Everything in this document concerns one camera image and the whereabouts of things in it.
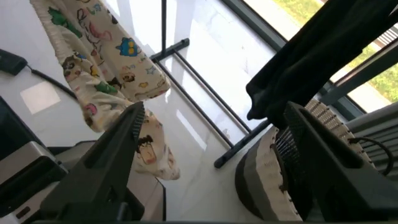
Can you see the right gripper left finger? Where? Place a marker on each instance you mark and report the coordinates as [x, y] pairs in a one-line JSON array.
[[93, 180]]

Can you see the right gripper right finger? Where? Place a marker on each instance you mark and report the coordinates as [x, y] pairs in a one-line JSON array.
[[345, 186]]

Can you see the black garment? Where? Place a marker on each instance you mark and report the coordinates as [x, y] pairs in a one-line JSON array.
[[317, 53]]

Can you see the white laundry basket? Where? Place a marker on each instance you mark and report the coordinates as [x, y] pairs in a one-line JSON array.
[[267, 180]]

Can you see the black clothes rack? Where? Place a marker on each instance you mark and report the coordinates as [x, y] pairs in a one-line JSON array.
[[199, 107]]

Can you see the window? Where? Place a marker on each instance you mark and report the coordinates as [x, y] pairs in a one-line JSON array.
[[357, 74]]

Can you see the cream printed garment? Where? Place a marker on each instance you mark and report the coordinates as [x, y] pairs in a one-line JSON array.
[[102, 62]]

